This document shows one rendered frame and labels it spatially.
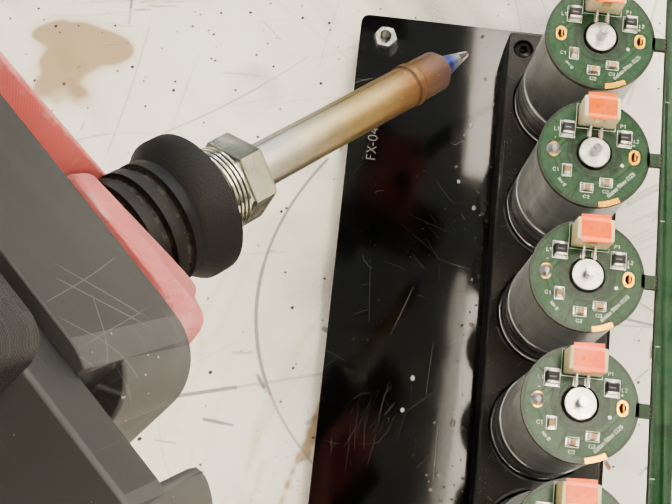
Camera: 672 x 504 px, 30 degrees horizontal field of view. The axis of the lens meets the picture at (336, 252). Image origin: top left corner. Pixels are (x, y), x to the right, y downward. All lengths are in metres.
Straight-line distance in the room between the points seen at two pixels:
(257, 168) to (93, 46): 0.15
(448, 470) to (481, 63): 0.11
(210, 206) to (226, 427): 0.14
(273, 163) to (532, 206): 0.10
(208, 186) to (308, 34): 0.16
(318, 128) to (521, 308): 0.09
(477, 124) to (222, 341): 0.09
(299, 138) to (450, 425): 0.12
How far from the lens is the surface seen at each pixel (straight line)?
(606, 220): 0.27
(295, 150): 0.22
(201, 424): 0.33
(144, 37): 0.36
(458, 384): 0.32
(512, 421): 0.28
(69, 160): 0.19
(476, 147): 0.33
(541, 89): 0.31
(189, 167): 0.20
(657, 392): 0.27
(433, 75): 0.24
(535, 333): 0.29
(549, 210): 0.29
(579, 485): 0.26
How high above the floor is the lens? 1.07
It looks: 75 degrees down
